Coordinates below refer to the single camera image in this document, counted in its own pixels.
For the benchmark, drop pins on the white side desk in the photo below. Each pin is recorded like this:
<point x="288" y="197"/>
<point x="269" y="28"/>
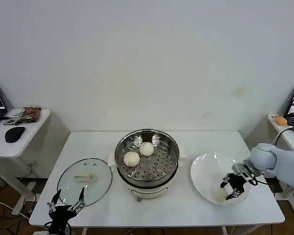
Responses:
<point x="292" y="142"/>
<point x="27" y="138"/>

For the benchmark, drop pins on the brown snack bag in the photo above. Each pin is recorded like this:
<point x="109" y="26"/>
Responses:
<point x="32" y="113"/>

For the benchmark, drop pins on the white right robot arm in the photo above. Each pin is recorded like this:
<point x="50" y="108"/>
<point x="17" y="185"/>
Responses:
<point x="264" y="156"/>

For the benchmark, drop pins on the white steamed bun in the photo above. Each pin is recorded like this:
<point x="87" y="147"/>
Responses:
<point x="218" y="194"/>
<point x="146" y="148"/>
<point x="131" y="159"/>

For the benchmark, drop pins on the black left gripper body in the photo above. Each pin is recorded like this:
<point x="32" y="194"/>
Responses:
<point x="60" y="216"/>

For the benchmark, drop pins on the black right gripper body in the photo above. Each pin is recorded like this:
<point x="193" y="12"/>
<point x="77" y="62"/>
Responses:
<point x="237" y="183"/>

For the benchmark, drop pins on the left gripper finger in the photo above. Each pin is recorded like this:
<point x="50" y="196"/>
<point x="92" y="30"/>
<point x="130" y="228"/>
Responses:
<point x="80" y="199"/>
<point x="53" y="200"/>

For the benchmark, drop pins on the small dark gadget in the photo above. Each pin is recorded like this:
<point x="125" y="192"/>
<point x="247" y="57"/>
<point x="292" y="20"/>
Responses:
<point x="12" y="121"/>

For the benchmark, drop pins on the white electric cooker base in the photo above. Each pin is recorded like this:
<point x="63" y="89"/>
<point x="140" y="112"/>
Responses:
<point x="147" y="192"/>

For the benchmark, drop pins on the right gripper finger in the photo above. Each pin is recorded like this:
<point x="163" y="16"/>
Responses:
<point x="235" y="194"/>
<point x="225" y="180"/>

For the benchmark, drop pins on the small orange round object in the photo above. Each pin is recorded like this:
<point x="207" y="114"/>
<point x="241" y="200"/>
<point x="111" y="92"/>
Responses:
<point x="281" y="121"/>

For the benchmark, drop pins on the round glass lid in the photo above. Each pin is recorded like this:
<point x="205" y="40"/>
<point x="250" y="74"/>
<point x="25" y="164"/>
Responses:
<point x="71" y="171"/>

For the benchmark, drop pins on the black computer mouse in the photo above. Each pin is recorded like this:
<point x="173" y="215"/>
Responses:
<point x="14" y="134"/>

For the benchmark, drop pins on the perforated steel steamer basket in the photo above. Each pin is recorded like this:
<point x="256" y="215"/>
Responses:
<point x="159" y="164"/>

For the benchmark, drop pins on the round white plate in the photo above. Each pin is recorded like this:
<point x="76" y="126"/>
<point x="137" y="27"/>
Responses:
<point x="205" y="169"/>

